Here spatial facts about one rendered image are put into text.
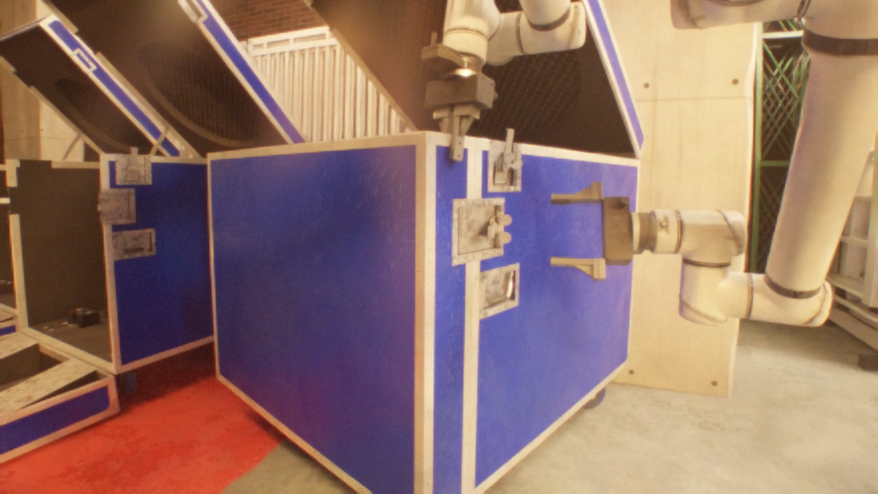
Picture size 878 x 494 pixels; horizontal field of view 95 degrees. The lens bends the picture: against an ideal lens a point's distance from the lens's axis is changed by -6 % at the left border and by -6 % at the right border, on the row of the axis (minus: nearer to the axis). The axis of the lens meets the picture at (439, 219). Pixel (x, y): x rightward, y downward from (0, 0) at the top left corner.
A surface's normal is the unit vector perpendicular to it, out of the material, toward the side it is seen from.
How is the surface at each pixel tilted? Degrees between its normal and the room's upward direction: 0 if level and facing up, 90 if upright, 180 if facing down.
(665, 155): 90
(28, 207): 90
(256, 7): 90
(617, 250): 66
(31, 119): 90
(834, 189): 125
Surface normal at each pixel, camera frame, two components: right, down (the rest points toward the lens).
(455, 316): 0.74, 0.07
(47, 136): 0.93, 0.04
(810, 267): -0.30, 0.63
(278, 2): -0.36, 0.07
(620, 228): -0.21, -0.33
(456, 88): -0.66, -0.11
